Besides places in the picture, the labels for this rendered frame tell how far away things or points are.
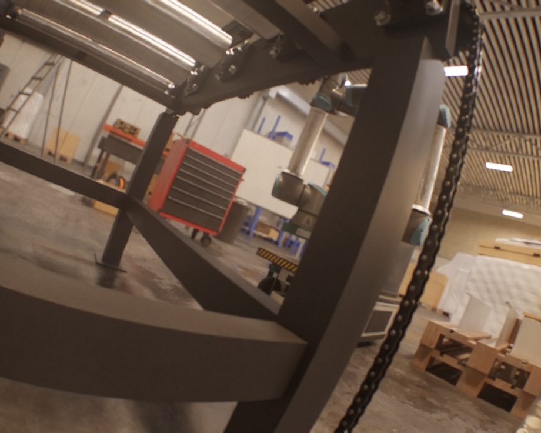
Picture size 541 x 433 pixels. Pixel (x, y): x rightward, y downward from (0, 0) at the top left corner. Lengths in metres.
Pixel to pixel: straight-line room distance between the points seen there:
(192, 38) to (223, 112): 11.27
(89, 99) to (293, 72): 10.44
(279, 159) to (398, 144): 5.32
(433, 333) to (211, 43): 1.77
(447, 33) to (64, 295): 0.51
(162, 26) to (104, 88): 10.20
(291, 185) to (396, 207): 1.48
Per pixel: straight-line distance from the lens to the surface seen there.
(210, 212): 3.17
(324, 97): 1.38
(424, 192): 1.55
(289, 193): 1.81
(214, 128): 11.90
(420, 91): 0.40
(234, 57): 0.92
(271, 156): 5.62
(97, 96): 10.98
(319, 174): 5.85
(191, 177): 3.03
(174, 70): 1.15
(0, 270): 0.24
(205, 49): 0.88
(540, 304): 3.45
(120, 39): 1.14
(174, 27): 0.87
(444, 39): 0.46
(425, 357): 1.95
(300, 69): 0.64
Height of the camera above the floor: 0.44
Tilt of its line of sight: 2 degrees up
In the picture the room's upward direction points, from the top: 22 degrees clockwise
